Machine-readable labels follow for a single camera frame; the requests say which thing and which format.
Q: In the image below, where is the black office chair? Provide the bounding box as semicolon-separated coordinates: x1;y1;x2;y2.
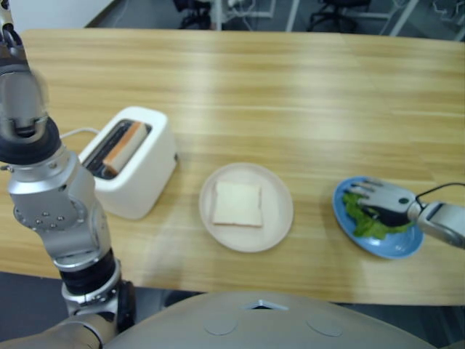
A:
306;0;360;33
172;0;213;31

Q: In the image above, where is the blue plate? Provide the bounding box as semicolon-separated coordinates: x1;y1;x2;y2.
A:
332;175;426;260

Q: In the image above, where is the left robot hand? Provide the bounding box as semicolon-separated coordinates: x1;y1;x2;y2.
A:
0;6;23;55

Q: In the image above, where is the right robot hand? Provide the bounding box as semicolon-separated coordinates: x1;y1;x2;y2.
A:
341;177;418;228

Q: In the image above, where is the white cord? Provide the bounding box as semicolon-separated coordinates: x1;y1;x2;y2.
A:
58;127;101;141

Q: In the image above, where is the robot body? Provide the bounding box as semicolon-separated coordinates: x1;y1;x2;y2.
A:
101;290;442;349

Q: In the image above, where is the black cable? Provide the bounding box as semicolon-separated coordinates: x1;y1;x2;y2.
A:
414;182;465;210

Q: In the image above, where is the beige plate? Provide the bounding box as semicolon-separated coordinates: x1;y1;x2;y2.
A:
198;161;295;254

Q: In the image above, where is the green lettuce leaf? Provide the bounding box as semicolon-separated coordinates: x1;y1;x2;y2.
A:
342;191;415;241

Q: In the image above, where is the cream toaster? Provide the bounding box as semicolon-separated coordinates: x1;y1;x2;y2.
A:
78;105;179;221

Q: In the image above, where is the bread slice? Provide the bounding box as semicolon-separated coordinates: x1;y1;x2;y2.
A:
102;121;147;176
211;181;264;229

